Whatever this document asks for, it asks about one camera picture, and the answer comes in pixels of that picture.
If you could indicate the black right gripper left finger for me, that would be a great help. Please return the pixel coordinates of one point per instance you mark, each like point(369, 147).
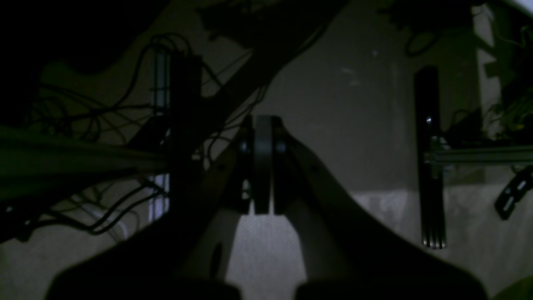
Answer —
point(179, 256)

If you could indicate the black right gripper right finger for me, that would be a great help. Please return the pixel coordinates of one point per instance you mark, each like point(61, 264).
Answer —
point(348, 254)

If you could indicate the black table leg post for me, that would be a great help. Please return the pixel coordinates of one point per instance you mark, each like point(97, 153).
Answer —
point(185, 92)

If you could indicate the aluminium horizontal rail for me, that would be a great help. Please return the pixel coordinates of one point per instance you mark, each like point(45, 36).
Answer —
point(510, 155)

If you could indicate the black perforated bracket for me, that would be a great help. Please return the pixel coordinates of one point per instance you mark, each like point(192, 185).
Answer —
point(513, 193)

